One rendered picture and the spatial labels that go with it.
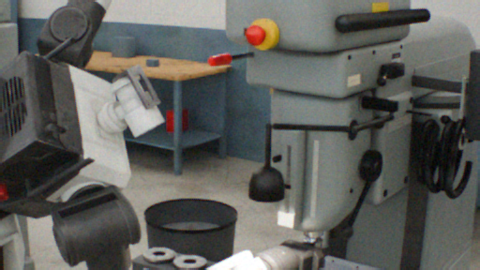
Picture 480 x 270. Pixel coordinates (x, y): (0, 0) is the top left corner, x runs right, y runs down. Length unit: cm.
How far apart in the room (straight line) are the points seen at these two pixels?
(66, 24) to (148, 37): 607
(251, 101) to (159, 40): 121
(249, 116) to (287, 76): 542
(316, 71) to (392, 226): 70
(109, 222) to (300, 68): 49
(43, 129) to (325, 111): 58
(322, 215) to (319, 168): 11
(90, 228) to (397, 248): 100
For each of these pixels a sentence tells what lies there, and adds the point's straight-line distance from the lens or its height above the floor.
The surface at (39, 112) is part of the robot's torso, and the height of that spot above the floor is 163.
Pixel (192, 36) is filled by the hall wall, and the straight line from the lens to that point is 724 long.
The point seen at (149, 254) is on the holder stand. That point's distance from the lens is 208.
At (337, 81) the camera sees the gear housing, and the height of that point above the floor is 167.
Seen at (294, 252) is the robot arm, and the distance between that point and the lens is 168.
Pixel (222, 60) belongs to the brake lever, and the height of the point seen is 170.
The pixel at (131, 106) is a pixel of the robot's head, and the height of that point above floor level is 162.
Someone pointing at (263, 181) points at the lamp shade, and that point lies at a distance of 147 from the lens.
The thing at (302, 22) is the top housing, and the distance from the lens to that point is 141.
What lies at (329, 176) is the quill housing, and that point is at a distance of 160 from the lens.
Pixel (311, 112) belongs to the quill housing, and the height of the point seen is 159.
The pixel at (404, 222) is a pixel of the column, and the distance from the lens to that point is 206.
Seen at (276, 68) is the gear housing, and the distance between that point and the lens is 156.
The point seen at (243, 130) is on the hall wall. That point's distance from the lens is 703.
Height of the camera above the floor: 191
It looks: 15 degrees down
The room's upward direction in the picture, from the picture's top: straight up
